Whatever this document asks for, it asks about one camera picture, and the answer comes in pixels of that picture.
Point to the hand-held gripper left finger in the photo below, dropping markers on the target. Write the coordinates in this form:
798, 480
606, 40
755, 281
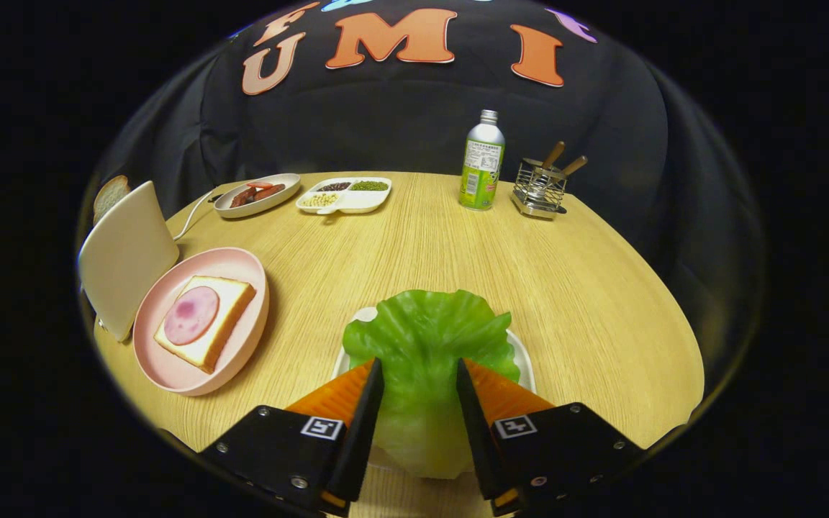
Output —
364, 432

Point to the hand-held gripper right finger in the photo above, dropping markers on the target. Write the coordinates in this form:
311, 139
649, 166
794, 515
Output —
478, 432

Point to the green lettuce leaf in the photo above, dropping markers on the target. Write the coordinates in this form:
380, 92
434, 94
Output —
422, 338

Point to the toasted bread slice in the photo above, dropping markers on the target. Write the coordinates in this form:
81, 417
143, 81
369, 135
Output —
109, 196

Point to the white square plate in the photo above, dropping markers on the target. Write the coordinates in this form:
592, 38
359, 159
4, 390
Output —
522, 360

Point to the square bread slice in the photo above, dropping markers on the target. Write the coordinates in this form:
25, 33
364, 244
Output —
231, 302

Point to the pink round plate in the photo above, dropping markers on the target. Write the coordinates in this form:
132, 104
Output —
170, 367

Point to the pink ham slice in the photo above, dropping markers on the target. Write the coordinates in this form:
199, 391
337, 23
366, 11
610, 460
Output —
191, 316

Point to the white divided dish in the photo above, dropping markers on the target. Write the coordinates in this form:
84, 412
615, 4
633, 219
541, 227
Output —
357, 203

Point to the pile of yellow beans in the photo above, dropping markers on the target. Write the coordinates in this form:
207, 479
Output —
319, 200

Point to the pile of green beans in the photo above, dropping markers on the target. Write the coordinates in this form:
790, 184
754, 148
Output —
370, 185

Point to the pile of dark beans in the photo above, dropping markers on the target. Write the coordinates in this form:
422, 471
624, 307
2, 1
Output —
334, 186

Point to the dark red meat slice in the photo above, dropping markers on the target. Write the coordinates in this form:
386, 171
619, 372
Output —
242, 198
269, 192

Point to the white round plate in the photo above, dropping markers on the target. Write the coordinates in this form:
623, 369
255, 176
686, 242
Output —
288, 180

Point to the green label metal bottle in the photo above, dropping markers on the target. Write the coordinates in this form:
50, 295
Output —
481, 165

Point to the pink sausage slice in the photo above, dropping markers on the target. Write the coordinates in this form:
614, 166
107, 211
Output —
260, 185

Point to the white toaster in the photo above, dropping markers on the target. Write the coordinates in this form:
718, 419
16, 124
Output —
127, 259

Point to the black backdrop cloth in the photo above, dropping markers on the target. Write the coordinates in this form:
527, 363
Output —
386, 122

